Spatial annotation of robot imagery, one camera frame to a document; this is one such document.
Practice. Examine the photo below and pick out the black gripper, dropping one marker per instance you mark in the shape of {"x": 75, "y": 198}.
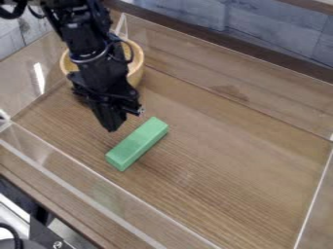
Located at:
{"x": 100, "y": 83}

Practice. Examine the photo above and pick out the green rectangular block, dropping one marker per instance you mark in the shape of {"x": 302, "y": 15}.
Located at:
{"x": 136, "y": 143}

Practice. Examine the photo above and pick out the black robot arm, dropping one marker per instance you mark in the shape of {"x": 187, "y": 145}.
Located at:
{"x": 82, "y": 22}

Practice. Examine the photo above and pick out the wooden bowl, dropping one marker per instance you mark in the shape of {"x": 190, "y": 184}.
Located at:
{"x": 135, "y": 66}

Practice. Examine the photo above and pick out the clear acrylic enclosure wall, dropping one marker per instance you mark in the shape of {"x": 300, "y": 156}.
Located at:
{"x": 239, "y": 177}

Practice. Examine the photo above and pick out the black metal bracket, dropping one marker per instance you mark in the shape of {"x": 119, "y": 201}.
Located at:
{"x": 50, "y": 233}

